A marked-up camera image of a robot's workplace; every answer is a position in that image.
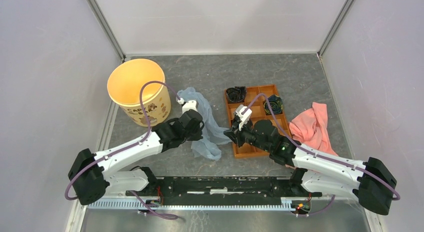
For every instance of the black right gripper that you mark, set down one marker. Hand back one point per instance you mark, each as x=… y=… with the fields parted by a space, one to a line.
x=235 y=134

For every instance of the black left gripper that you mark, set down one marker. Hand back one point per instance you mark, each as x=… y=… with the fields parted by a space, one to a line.
x=198 y=135

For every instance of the light blue plastic trash bag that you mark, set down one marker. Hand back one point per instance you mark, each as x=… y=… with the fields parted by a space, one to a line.
x=213 y=134

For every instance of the yellow capybara trash bin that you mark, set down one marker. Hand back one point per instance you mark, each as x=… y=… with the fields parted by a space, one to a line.
x=151 y=104

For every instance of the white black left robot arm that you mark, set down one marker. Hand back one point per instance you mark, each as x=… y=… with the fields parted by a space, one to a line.
x=92 y=175

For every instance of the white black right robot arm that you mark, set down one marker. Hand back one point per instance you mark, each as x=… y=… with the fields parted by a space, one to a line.
x=370 y=182

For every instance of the orange compartment tray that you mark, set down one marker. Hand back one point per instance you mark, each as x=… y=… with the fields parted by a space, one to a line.
x=257 y=95

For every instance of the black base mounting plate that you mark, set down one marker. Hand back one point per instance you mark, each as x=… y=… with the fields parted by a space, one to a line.
x=209 y=191

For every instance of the pink cloth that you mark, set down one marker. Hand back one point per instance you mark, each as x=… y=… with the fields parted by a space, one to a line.
x=311 y=128

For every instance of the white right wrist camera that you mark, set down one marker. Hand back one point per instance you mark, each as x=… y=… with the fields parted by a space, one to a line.
x=242 y=115

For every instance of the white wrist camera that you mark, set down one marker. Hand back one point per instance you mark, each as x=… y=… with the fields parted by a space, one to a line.
x=242 y=115
x=189 y=105

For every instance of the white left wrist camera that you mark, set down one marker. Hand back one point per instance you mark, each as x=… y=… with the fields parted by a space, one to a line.
x=189 y=105

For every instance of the aluminium frame rail front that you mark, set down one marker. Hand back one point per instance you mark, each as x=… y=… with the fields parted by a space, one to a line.
x=310 y=181

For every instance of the white slotted cable duct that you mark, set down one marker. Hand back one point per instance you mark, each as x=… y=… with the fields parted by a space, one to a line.
x=133 y=203

